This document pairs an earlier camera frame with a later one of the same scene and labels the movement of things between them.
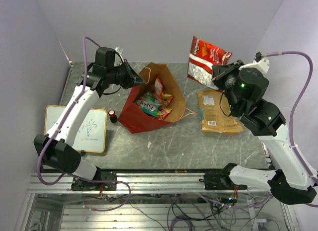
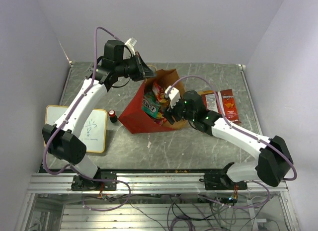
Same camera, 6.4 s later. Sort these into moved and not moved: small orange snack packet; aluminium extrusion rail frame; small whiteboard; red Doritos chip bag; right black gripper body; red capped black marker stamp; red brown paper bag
Moved: red brown paper bag; right black gripper body; small orange snack packet; red Doritos chip bag
Not moved: red capped black marker stamp; aluminium extrusion rail frame; small whiteboard
